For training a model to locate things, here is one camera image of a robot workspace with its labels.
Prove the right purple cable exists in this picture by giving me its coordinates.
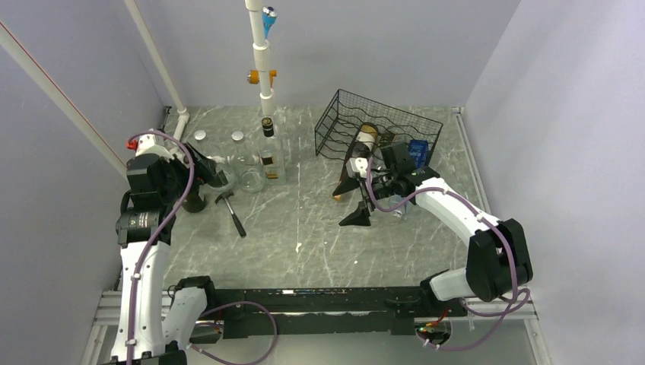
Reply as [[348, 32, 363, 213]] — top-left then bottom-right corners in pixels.
[[364, 157, 532, 353]]

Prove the blue square glass bottle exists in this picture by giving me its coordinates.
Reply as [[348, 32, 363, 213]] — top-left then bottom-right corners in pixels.
[[390, 138, 431, 220]]

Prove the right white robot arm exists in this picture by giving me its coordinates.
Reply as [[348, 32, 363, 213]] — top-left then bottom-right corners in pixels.
[[334, 142, 533, 316]]

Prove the clear bottle dark label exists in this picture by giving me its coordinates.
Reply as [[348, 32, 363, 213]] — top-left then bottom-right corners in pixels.
[[231, 131, 265, 193]]

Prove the white PVC pipe frame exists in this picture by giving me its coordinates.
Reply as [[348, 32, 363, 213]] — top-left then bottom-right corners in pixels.
[[1, 1, 275, 176]]

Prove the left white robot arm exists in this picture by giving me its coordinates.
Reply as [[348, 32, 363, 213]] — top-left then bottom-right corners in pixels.
[[109, 139, 219, 364]]

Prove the dark gold-foil wine bottle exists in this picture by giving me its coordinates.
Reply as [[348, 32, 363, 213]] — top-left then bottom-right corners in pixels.
[[334, 122, 379, 201]]

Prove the clear bottle silver cap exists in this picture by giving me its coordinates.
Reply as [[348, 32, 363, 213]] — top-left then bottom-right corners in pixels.
[[192, 130, 237, 193]]

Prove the clear square bottle black cap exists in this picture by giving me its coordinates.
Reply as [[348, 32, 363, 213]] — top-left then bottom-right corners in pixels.
[[259, 117, 286, 185]]

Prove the black wire wine rack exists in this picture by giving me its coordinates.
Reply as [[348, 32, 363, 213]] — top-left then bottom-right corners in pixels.
[[314, 89, 443, 166]]

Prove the clear slim bottle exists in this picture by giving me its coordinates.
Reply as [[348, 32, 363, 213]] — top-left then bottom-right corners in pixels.
[[377, 131, 405, 151]]

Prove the black handled metal tool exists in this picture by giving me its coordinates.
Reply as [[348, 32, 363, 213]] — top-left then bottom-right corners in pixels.
[[214, 190, 247, 238]]

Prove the blue pipe clip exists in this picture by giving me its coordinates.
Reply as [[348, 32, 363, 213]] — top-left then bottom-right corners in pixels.
[[262, 6, 277, 39]]

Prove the dark green wine bottle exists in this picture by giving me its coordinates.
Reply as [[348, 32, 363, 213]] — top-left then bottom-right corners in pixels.
[[182, 185, 207, 214]]

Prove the aluminium frame rail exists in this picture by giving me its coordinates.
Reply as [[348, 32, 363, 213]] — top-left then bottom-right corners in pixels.
[[80, 108, 555, 365]]

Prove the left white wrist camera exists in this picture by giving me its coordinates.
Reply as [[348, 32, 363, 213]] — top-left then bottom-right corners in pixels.
[[126, 133, 173, 160]]

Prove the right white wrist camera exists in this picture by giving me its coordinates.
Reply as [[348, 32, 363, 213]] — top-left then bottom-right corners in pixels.
[[345, 157, 368, 179]]

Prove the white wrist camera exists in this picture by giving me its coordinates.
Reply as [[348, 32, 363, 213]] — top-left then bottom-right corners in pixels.
[[345, 157, 368, 179], [126, 133, 173, 160]]

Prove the orange pipe clamp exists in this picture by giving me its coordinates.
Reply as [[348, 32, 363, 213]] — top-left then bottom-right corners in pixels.
[[246, 69, 278, 86]]

